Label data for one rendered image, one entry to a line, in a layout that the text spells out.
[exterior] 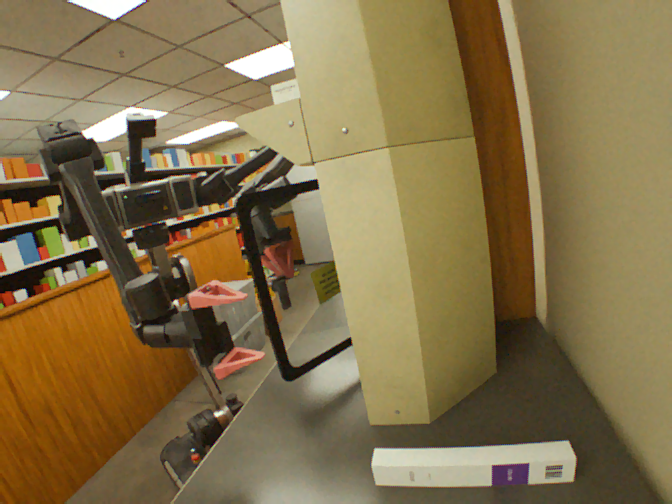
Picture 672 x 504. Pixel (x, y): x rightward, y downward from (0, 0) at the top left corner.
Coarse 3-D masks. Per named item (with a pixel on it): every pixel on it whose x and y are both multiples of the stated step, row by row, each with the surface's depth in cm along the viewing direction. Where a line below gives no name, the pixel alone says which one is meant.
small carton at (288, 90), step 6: (276, 84) 56; (282, 84) 55; (288, 84) 55; (294, 84) 55; (276, 90) 56; (282, 90) 56; (288, 90) 55; (294, 90) 55; (276, 96) 56; (282, 96) 56; (288, 96) 56; (294, 96) 56; (276, 102) 56
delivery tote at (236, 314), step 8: (240, 280) 308; (248, 280) 302; (232, 288) 286; (240, 288) 279; (248, 288) 295; (248, 296) 294; (184, 304) 264; (224, 304) 255; (232, 304) 268; (240, 304) 280; (248, 304) 292; (256, 304) 307; (216, 312) 253; (224, 312) 256; (232, 312) 267; (240, 312) 279; (248, 312) 292; (256, 312) 306; (224, 320) 255; (232, 320) 266; (240, 320) 278; (248, 320) 291; (232, 328) 265; (240, 328) 277
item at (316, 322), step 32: (256, 224) 62; (288, 224) 67; (320, 224) 72; (288, 256) 67; (320, 256) 72; (256, 288) 63; (288, 288) 67; (320, 288) 73; (288, 320) 68; (320, 320) 73; (288, 352) 68; (320, 352) 73
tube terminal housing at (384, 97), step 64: (320, 0) 41; (384, 0) 43; (320, 64) 44; (384, 64) 43; (448, 64) 50; (320, 128) 46; (384, 128) 44; (448, 128) 51; (320, 192) 49; (384, 192) 47; (448, 192) 51; (384, 256) 49; (448, 256) 53; (384, 320) 52; (448, 320) 54; (384, 384) 55; (448, 384) 56
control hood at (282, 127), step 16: (256, 112) 48; (272, 112) 47; (288, 112) 47; (256, 128) 49; (272, 128) 48; (288, 128) 48; (304, 128) 47; (272, 144) 49; (288, 144) 48; (304, 144) 48; (304, 160) 48
